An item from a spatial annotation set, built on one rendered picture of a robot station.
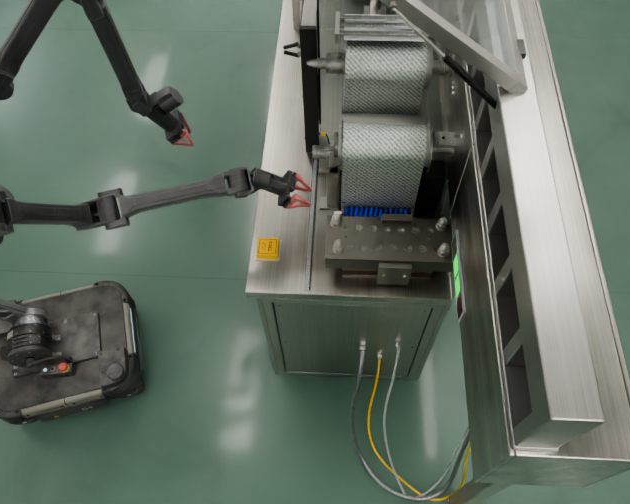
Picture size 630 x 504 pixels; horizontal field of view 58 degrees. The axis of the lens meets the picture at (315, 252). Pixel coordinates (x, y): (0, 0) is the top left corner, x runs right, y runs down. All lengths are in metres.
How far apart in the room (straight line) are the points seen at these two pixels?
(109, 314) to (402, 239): 1.44
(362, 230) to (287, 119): 0.67
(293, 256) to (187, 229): 1.31
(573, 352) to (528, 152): 0.41
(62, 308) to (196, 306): 0.60
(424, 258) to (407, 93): 0.50
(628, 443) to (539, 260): 0.38
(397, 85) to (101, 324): 1.65
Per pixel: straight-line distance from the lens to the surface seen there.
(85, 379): 2.60
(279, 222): 1.95
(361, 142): 1.63
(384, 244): 1.75
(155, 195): 1.70
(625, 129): 3.85
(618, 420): 1.23
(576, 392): 0.98
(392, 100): 1.81
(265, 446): 2.58
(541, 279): 1.04
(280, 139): 2.19
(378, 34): 1.73
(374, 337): 2.12
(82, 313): 2.73
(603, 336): 1.29
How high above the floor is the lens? 2.52
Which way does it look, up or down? 59 degrees down
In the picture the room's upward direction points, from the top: 2 degrees counter-clockwise
